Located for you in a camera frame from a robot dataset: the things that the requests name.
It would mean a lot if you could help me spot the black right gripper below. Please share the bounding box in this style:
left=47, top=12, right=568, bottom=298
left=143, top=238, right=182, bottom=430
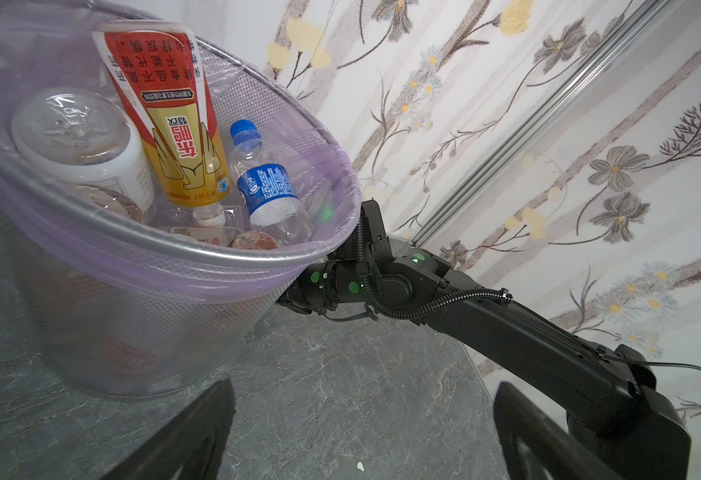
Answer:
left=276, top=260, right=351, bottom=315

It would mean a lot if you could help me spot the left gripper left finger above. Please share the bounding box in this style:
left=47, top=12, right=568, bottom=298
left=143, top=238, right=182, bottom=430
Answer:
left=104, top=379, right=236, bottom=479

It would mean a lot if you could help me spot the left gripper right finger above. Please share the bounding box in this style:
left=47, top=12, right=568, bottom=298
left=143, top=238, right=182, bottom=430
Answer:
left=494, top=382, right=619, bottom=479

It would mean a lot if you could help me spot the clear bottle blue label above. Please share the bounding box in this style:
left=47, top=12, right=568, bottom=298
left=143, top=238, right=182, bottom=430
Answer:
left=228, top=119, right=312, bottom=246

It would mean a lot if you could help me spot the purple lined waste bin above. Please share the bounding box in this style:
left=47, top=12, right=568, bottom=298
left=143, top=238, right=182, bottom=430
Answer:
left=0, top=1, right=363, bottom=398

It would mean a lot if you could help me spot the brown coffee bottle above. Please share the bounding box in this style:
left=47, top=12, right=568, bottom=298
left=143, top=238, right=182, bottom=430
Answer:
left=230, top=231, right=278, bottom=251

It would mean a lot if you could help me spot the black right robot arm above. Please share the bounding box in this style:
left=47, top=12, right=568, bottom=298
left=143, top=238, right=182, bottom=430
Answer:
left=280, top=200, right=692, bottom=479

